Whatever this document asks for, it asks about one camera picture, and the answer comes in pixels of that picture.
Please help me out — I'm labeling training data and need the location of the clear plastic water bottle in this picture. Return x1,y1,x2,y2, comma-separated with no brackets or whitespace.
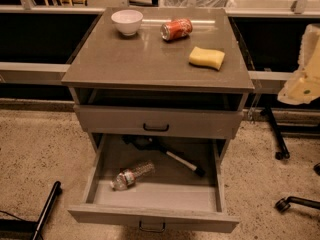
110,161,155,191

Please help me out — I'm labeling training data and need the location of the grey drawer cabinet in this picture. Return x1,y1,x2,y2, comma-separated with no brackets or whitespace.
63,8,253,145

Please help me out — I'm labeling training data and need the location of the open grey middle drawer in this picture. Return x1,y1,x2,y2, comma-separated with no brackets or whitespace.
69,135,239,233

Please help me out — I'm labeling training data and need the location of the closed grey top drawer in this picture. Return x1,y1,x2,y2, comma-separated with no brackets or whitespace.
74,105,243,139

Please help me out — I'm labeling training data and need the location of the yellow sponge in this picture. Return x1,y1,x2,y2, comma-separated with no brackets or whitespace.
189,47,225,70

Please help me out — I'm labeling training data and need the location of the red soda can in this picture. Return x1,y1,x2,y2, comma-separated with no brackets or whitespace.
160,18,193,41

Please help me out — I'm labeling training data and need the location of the white ceramic bowl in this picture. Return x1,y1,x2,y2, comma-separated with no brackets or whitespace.
111,9,143,36

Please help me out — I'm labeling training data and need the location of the black stand leg left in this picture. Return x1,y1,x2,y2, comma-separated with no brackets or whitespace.
30,181,62,240

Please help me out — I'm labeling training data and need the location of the grey metal railing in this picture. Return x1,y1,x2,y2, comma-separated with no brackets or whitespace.
0,4,320,96

